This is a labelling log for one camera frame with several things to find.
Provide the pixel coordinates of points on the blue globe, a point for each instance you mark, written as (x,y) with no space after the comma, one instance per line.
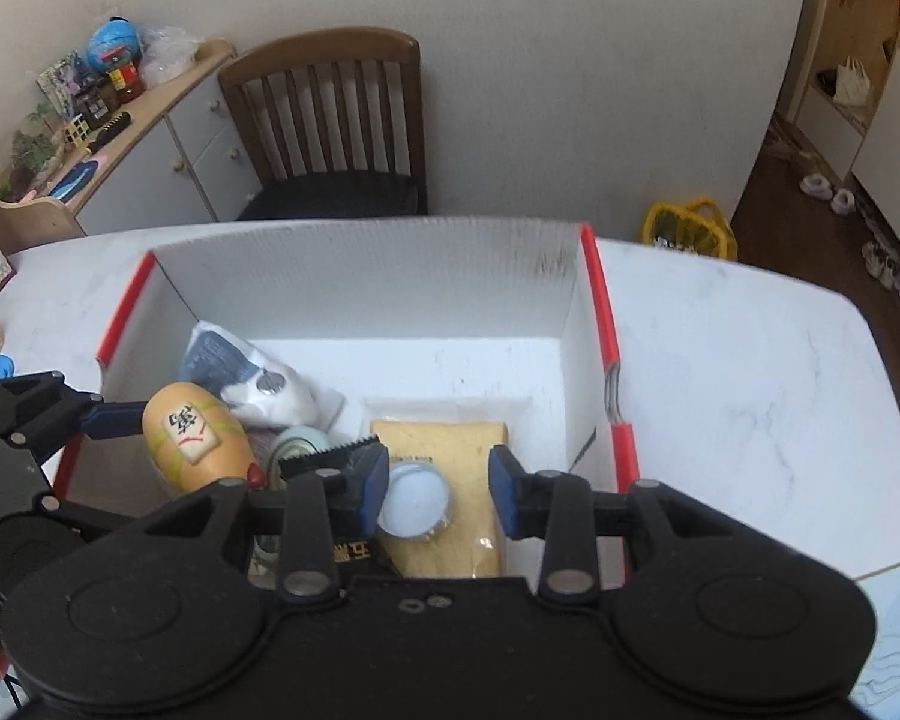
(116,41)

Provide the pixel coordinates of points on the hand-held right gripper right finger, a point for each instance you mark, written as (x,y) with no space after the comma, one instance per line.
(506,495)

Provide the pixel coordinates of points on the white bottle cap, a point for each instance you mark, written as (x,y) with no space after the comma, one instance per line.
(416,502)

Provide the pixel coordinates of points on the black hairbrush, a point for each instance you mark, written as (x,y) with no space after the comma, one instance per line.
(110,133)

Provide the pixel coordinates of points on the white lower cabinet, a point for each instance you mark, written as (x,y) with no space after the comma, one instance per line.
(896,142)

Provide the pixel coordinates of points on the blue white tissue packet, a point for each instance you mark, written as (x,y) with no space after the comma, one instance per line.
(217,356)

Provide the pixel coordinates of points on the red cardboard box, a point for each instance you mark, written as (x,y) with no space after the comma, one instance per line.
(345,300)

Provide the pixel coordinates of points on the white tote bag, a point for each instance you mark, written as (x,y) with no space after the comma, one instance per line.
(851,84)

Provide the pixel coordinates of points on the yellow squishy toy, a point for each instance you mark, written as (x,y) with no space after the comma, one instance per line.
(195,465)

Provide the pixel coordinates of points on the red lidded jar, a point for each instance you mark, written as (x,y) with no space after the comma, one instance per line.
(126,84)

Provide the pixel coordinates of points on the yellow basket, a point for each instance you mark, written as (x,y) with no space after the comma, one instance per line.
(690,232)

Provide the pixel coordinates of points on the packaged bread slice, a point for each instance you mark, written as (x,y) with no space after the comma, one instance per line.
(457,442)

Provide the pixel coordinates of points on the row of shoes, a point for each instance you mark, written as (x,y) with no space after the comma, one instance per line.
(896,277)

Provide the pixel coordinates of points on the white plush toy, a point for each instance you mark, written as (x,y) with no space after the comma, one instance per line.
(285,401)

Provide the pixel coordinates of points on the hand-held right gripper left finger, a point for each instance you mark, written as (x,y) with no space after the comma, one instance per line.
(375,487)

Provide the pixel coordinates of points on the small potted plant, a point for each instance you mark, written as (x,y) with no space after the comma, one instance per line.
(37,146)

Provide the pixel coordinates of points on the black snack packet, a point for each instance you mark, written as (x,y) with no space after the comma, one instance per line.
(352,555)

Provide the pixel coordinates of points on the light wooden chair back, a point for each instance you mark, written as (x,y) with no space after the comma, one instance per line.
(37,221)

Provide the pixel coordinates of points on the dark wooden slatted chair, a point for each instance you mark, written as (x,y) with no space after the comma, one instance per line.
(322,195)

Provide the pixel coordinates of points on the clear plastic bag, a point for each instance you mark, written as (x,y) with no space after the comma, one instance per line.
(166,56)

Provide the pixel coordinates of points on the grey slipper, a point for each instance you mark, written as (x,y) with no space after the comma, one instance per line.
(844,202)
(817,186)

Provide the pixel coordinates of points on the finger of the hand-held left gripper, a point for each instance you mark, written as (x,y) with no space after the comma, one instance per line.
(82,517)
(112,420)

